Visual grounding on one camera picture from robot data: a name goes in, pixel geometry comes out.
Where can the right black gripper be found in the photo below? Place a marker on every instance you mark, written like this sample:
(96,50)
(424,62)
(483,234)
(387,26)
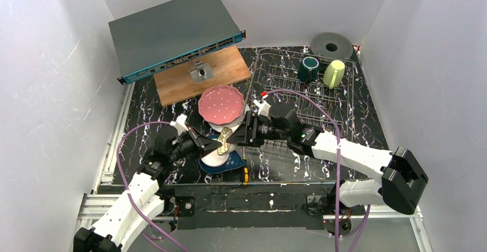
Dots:
(252,132)

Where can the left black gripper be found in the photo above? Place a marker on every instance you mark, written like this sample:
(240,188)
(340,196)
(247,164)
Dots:
(190,139)

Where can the white bowl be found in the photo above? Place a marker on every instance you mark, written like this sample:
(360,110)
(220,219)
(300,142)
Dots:
(214,159)

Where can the small patterned flower dish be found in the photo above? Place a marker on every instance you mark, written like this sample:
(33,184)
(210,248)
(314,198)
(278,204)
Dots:
(225,147)

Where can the dark green mug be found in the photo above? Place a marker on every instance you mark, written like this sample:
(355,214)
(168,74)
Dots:
(308,69)

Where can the light green mug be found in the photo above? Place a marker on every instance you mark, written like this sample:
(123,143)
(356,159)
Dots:
(333,74)

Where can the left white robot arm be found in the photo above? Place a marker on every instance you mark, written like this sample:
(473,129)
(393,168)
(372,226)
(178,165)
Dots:
(143,198)

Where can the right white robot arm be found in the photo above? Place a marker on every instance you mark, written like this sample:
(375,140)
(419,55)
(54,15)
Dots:
(395,178)

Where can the white plate under pink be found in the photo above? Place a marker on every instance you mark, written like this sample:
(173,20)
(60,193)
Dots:
(233,124)

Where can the blue shell shaped plate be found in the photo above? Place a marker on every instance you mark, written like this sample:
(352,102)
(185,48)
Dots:
(234,162)

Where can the yellow black screwdriver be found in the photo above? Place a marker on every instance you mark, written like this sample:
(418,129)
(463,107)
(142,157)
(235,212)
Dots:
(244,170)

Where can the pink dotted scalloped plate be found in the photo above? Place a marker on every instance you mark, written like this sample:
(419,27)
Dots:
(221,105)

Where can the wooden cutting board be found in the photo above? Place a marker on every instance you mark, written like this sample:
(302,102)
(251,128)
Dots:
(181,82)

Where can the grey tape roll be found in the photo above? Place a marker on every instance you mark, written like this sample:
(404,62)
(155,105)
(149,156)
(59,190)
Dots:
(332,45)

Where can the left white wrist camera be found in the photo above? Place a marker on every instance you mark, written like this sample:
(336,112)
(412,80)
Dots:
(180,123)

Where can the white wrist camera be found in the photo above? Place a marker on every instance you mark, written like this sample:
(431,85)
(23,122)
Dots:
(262,105)
(180,123)

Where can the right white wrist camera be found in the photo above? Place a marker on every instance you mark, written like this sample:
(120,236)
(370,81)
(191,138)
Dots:
(262,105)

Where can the grey wire dish rack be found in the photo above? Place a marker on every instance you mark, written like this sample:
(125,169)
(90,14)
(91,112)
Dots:
(315,103)

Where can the small grey metal bracket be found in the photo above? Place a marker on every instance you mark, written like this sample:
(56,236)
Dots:
(200,71)

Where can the grey blue network switch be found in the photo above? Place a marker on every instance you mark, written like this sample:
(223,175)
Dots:
(169,34)

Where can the aluminium frame rail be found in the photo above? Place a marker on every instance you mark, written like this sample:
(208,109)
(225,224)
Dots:
(197,196)

